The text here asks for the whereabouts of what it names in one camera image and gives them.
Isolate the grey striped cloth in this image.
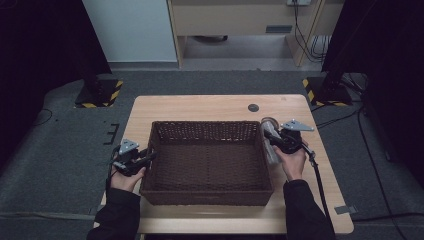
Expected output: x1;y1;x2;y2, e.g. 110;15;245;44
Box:
259;116;283;166

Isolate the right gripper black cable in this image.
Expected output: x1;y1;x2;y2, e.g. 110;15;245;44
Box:
301;143;335;231

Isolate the long black floor cable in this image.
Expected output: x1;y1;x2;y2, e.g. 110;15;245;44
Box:
357;108;401;240

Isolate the black cable bundle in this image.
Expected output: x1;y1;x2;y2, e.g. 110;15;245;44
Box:
292;0;333;64

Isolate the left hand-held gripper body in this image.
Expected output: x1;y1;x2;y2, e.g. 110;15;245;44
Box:
112;138;148;177

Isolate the person's left hand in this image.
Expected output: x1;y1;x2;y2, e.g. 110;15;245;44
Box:
109;166;147;193

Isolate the black curtain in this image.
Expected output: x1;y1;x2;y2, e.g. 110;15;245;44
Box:
0;0;113;168
321;0;424;188

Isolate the black yellow striped stand base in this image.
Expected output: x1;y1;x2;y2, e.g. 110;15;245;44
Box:
73;78;124;109
302;76;353;108

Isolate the grey cabinet label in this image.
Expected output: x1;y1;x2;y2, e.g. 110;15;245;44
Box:
265;24;293;34

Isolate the person's right hand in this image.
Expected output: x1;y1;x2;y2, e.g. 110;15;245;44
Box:
273;144;308;182

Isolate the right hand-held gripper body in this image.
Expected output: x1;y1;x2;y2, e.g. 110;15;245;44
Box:
278;118;315;154

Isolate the brown woven basket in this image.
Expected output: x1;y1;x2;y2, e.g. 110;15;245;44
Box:
139;120;274;207

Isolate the white panel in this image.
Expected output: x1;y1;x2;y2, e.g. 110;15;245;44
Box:
82;0;178;63

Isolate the thin looped floor cable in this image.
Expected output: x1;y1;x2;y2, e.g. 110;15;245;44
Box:
32;108;54;127

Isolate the beige wooden cabinet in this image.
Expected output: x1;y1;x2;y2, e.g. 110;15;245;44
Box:
166;0;346;68

